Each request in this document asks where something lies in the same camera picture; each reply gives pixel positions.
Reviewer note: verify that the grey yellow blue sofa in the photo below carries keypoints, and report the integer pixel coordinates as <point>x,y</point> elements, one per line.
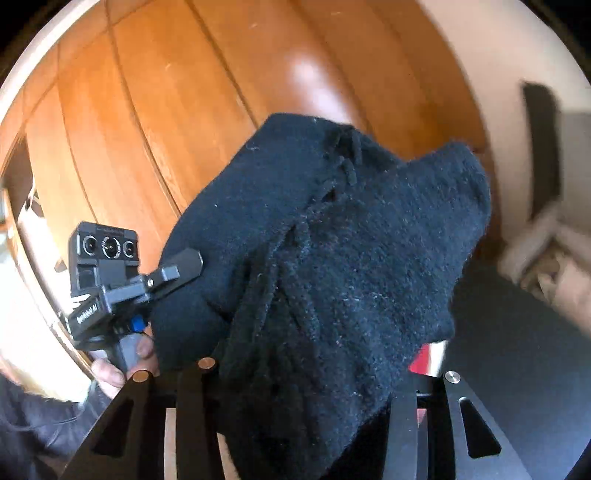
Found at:
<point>550,258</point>

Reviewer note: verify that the person's left hand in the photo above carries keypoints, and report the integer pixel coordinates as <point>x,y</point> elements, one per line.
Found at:
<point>110,379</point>

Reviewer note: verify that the black knit sweater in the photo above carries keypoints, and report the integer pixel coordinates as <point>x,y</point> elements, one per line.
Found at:
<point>329,263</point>

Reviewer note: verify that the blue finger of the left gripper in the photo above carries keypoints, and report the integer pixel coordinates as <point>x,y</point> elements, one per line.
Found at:
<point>137,324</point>
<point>178,271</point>

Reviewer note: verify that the red folded garment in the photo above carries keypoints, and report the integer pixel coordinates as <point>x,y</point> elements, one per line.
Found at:
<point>430,358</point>

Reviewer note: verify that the person's left forearm dark sleeve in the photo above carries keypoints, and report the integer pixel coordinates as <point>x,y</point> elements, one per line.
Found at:
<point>35,428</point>

